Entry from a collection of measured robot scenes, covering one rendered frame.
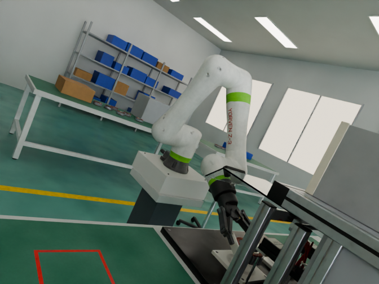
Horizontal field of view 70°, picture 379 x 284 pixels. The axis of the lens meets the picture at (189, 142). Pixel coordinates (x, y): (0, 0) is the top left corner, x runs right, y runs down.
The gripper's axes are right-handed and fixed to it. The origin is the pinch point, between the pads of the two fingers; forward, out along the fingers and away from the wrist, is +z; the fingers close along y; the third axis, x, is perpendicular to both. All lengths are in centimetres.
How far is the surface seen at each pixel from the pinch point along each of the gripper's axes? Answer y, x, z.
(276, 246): -2.7, -12.1, 4.3
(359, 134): -11, -49, -7
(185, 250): -18.3, 9.8, -3.9
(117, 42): 138, 210, -576
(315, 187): -10.8, -33.9, -1.7
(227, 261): -5.6, 5.2, 1.9
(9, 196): -40, 158, -109
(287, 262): -20.3, -22.2, 12.3
